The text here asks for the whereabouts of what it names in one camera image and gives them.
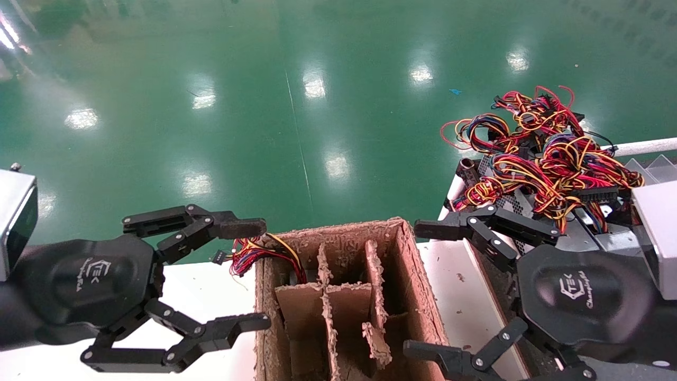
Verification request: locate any clear plastic tray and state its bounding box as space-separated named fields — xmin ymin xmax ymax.
xmin=624 ymin=153 xmax=677 ymax=186

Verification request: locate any grey power supply with fan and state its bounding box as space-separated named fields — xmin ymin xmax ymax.
xmin=569 ymin=206 xmax=635 ymax=256
xmin=502 ymin=188 xmax=569 ymax=257

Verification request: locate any worn brown cardboard box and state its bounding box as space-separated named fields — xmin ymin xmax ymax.
xmin=254 ymin=217 xmax=450 ymax=381

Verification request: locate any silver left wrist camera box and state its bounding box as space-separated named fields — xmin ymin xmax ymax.
xmin=0 ymin=163 xmax=39 ymax=282

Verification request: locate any black pipe joint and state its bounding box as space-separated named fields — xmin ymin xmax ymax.
xmin=458 ymin=158 xmax=479 ymax=186

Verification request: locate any tangled multicolour wire pile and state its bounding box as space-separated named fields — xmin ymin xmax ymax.
xmin=440 ymin=85 xmax=645 ymax=233

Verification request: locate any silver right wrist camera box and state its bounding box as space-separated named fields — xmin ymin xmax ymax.
xmin=632 ymin=180 xmax=677 ymax=301

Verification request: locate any cardboard cross divider panel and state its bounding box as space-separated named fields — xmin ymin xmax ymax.
xmin=275 ymin=283 xmax=373 ymax=352

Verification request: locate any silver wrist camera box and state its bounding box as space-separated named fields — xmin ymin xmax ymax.
xmin=632 ymin=180 xmax=677 ymax=301
xmin=0 ymin=163 xmax=39 ymax=282

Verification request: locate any multicolour wire harness with connector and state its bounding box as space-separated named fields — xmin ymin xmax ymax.
xmin=212 ymin=233 xmax=307 ymax=284

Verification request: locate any torn cardboard divider strip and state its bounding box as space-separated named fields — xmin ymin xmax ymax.
xmin=316 ymin=242 xmax=342 ymax=381
xmin=362 ymin=240 xmax=393 ymax=370

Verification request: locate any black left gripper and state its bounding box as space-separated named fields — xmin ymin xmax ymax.
xmin=11 ymin=204 xmax=271 ymax=374

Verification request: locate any white cart pipe rail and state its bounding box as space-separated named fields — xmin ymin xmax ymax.
xmin=438 ymin=175 xmax=467 ymax=220
xmin=600 ymin=138 xmax=677 ymax=158

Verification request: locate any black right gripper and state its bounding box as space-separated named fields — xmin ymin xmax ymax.
xmin=404 ymin=205 xmax=659 ymax=381

